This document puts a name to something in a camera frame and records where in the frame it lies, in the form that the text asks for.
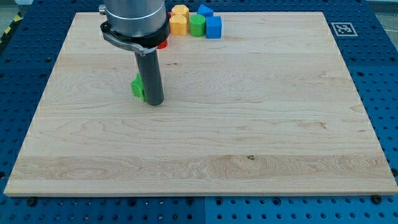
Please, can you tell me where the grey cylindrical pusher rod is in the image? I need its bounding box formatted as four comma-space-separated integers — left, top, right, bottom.
135, 48, 164, 106

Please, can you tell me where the yellow heart block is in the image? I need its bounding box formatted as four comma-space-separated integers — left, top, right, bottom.
169, 15, 187, 35

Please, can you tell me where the blue cube block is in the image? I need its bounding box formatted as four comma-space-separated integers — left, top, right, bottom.
206, 16, 222, 39

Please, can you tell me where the red block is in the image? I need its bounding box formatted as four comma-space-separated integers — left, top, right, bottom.
157, 39, 169, 49

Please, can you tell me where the white fiducial marker tag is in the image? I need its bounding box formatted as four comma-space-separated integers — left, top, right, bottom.
331, 22, 358, 37

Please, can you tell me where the green cylinder block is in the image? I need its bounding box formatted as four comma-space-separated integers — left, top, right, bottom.
190, 14, 206, 37

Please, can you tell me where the yellow hexagon block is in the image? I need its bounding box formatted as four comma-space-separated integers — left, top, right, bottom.
172, 4, 190, 21

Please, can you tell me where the blue triangle block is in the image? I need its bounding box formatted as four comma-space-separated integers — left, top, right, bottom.
197, 4, 214, 17

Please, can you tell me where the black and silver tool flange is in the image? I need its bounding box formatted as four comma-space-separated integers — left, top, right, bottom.
100, 16, 170, 51

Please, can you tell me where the wooden board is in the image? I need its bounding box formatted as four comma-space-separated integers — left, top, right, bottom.
4, 12, 397, 197

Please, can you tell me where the green star block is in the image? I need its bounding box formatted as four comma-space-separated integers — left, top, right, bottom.
130, 73, 146, 102

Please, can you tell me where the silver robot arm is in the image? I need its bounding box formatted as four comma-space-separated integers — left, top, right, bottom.
99, 0, 170, 106

